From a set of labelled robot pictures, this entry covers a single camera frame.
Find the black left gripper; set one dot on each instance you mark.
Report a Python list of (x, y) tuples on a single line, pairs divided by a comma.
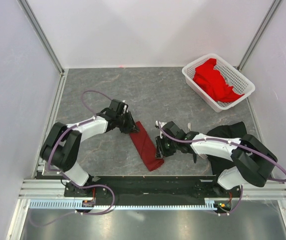
[(131, 126)]

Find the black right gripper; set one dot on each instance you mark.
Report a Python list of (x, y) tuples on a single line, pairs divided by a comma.
[(160, 151)]

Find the dark red cloth napkin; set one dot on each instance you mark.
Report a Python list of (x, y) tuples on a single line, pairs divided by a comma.
[(146, 148)]

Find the silver fork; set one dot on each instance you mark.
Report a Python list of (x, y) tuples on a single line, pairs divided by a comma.
[(203, 156)]

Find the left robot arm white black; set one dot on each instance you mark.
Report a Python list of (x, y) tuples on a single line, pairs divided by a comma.
[(62, 144)]

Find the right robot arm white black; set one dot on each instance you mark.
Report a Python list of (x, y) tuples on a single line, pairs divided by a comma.
[(252, 163)]

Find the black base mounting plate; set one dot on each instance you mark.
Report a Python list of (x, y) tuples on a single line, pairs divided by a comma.
[(194, 186)]

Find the bright red cloth in basket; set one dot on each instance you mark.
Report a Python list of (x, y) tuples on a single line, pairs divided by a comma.
[(213, 83)]

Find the white plastic basket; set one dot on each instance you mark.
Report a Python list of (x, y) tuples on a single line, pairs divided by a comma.
[(241, 85)]

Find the blue-white cable duct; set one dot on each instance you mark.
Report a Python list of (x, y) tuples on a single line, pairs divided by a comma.
[(71, 204)]

